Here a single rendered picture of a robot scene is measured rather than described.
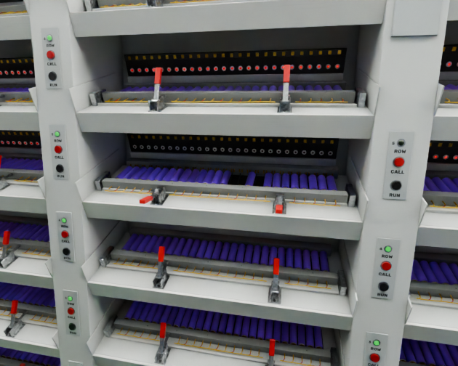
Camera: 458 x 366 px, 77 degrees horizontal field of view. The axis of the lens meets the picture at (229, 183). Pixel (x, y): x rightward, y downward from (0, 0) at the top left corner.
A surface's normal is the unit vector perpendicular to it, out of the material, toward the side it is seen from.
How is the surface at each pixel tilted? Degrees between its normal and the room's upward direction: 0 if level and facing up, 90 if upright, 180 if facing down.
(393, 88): 90
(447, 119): 110
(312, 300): 20
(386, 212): 90
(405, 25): 90
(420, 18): 90
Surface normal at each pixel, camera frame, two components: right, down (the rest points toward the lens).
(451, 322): -0.04, -0.87
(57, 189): -0.19, 0.16
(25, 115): -0.18, 0.50
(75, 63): 0.98, 0.05
